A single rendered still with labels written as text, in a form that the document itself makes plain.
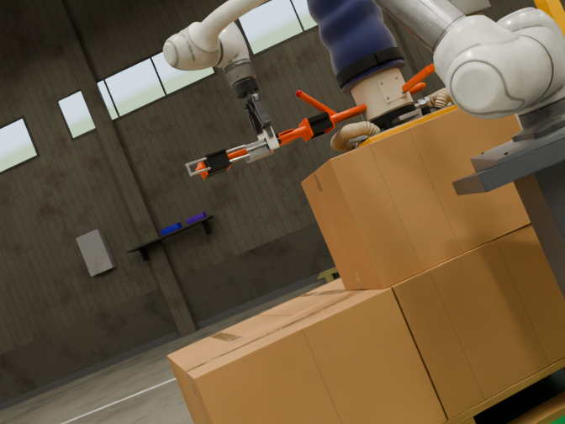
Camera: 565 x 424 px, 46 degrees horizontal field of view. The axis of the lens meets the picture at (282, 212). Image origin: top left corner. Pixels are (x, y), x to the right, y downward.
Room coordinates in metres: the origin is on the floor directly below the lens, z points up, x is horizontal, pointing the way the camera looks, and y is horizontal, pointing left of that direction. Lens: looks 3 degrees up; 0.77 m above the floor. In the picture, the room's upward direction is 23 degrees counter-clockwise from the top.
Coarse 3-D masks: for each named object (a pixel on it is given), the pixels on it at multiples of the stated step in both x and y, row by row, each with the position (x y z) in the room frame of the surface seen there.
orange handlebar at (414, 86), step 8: (432, 64) 1.93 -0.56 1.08; (424, 72) 1.96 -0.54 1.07; (416, 80) 2.01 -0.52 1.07; (408, 88) 2.08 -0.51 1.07; (416, 88) 2.18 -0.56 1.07; (424, 88) 2.21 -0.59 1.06; (344, 112) 2.11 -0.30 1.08; (352, 112) 2.11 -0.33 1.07; (360, 112) 2.13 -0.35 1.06; (336, 120) 2.10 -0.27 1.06; (304, 128) 2.07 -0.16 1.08; (280, 136) 2.04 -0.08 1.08; (288, 136) 2.05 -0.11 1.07; (296, 136) 2.06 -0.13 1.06; (280, 144) 2.07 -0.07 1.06; (240, 152) 2.01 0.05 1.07; (200, 168) 1.98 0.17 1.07
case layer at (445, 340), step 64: (512, 256) 2.00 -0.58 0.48; (256, 320) 2.58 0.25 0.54; (320, 320) 1.84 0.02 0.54; (384, 320) 1.88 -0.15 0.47; (448, 320) 1.93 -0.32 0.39; (512, 320) 1.98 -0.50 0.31; (192, 384) 1.89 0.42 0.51; (256, 384) 1.77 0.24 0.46; (320, 384) 1.82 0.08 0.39; (384, 384) 1.86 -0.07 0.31; (448, 384) 1.91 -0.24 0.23; (512, 384) 1.96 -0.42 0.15
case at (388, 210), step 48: (384, 144) 1.95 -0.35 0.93; (432, 144) 1.98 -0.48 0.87; (480, 144) 2.01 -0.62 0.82; (336, 192) 1.97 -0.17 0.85; (384, 192) 1.94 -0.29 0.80; (432, 192) 1.97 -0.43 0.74; (336, 240) 2.17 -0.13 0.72; (384, 240) 1.93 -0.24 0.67; (432, 240) 1.96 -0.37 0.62; (480, 240) 1.99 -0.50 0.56; (384, 288) 1.92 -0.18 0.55
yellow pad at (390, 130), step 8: (424, 112) 2.10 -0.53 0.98; (432, 112) 2.07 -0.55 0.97; (440, 112) 2.06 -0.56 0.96; (416, 120) 2.04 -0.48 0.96; (424, 120) 2.05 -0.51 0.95; (384, 128) 2.06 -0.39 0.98; (392, 128) 2.03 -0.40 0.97; (400, 128) 2.02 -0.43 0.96; (376, 136) 2.00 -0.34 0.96; (384, 136) 2.01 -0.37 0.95
